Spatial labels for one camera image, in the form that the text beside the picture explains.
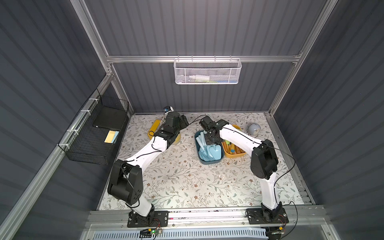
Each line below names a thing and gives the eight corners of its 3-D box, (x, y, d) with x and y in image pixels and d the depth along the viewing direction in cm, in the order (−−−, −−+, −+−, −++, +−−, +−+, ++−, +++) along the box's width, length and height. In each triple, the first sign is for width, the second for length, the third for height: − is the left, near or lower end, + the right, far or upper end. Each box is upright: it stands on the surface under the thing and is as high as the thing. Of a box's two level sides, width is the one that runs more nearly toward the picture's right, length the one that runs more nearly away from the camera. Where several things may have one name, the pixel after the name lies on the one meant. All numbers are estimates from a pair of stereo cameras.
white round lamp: (248, 137, 108) (251, 130, 101) (246, 130, 112) (249, 123, 105) (257, 137, 108) (262, 130, 101) (255, 130, 112) (259, 123, 105)
